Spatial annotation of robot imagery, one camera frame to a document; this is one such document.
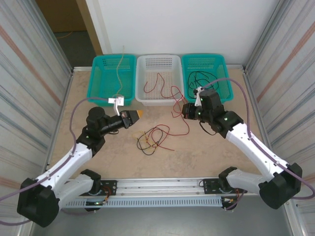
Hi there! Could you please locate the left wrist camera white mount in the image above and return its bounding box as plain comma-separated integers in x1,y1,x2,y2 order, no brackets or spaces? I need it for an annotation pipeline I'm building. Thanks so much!
107,96,125,117

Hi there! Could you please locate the thin black wrist wire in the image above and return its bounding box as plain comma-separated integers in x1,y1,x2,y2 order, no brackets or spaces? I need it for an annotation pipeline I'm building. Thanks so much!
198,120,218,136

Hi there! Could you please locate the black cable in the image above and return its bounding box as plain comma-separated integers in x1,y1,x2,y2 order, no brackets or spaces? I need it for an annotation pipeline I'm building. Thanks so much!
137,131,164,156
187,70,220,98
188,73,210,95

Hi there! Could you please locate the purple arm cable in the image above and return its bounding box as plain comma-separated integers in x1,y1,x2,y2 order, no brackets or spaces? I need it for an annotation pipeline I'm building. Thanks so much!
0,97,110,226
203,78,315,200

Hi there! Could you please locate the grey slotted cable duct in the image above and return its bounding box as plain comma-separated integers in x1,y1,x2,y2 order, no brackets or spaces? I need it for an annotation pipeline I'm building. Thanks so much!
59,198,223,209

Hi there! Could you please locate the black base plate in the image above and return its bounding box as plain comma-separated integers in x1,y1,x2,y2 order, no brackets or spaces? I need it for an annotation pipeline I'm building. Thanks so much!
98,180,118,197
202,178,223,195

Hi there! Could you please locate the teal plastic perforated basket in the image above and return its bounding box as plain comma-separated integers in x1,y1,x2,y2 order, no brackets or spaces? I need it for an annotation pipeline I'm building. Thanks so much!
181,53,234,104
86,54,137,107

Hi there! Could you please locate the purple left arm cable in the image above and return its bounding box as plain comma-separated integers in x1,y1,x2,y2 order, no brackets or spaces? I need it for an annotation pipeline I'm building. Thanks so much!
0,97,110,226

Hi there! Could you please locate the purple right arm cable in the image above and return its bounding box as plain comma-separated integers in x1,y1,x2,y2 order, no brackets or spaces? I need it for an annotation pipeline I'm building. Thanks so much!
203,78,315,200

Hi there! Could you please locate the aluminium table edge profile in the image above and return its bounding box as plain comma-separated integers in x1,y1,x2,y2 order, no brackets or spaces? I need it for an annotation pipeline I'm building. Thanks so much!
72,65,247,72

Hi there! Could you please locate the yellow cable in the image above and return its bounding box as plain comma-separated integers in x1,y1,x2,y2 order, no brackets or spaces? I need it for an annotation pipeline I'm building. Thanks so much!
112,45,126,98
132,131,155,150

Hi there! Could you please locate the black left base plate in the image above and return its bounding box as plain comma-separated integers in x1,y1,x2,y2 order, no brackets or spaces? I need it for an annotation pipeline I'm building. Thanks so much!
98,180,118,197

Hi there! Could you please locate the white plastic perforated basket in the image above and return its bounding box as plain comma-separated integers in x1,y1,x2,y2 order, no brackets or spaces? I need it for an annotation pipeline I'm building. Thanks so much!
134,54,185,107

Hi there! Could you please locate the orange floor cable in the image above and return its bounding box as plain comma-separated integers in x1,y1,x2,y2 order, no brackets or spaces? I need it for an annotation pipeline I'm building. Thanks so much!
54,30,74,40

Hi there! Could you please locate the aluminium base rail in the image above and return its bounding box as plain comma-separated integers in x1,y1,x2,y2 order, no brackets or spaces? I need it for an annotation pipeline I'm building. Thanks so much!
65,178,249,197

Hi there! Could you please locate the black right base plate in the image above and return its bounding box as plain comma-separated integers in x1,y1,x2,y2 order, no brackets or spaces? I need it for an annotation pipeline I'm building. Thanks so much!
202,178,223,195

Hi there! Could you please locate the brown wooden door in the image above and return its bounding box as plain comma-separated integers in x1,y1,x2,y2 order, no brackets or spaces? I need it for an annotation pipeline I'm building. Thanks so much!
35,0,104,57

